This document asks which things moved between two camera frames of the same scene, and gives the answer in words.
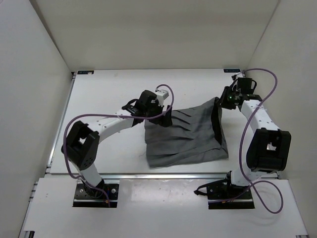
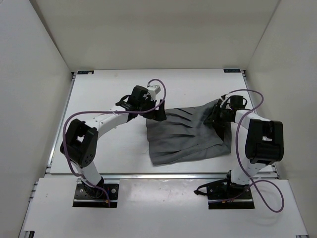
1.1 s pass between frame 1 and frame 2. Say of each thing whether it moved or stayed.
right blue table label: stayed
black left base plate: stayed
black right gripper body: moved
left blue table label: stayed
